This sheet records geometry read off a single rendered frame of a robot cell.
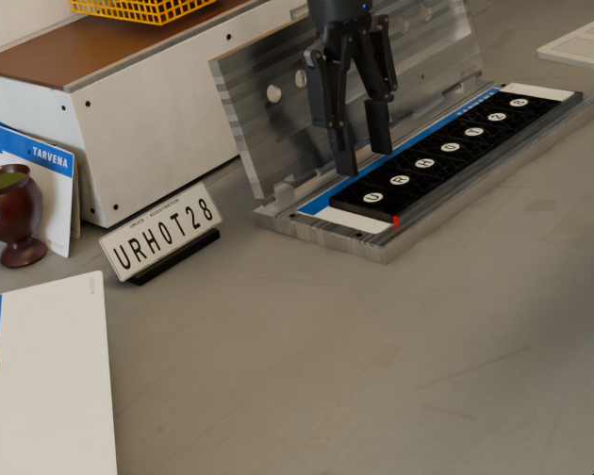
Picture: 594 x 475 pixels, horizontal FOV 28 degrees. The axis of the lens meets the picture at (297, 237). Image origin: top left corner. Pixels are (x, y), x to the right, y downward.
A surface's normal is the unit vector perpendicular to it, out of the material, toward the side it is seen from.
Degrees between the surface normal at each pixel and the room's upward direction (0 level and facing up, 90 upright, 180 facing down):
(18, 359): 0
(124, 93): 90
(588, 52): 0
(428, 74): 79
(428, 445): 0
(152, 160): 90
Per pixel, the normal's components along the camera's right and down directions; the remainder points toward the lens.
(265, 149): 0.66, 0.04
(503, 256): -0.17, -0.87
